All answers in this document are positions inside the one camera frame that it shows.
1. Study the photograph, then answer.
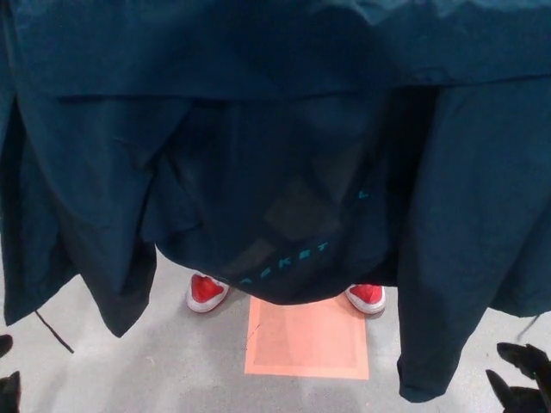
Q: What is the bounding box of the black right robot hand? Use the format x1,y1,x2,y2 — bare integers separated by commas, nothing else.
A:
485,342,551,413

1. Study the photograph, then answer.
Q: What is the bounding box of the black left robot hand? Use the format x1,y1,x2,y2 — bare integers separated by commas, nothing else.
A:
0,334,22,413

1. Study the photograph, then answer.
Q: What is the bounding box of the dark teal coat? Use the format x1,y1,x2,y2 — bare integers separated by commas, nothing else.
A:
0,0,551,402

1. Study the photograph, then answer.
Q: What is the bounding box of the person's left red white sneaker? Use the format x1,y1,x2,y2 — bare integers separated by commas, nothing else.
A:
344,283,387,315

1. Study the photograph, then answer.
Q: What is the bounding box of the person's red white sneaker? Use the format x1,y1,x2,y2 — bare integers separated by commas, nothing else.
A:
185,271,230,314
344,283,387,315

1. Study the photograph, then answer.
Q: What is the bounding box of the person's right red white sneaker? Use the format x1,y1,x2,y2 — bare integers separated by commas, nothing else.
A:
185,271,230,314

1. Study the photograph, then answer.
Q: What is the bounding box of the orange floor tape rectangle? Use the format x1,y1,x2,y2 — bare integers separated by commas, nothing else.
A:
244,295,370,381

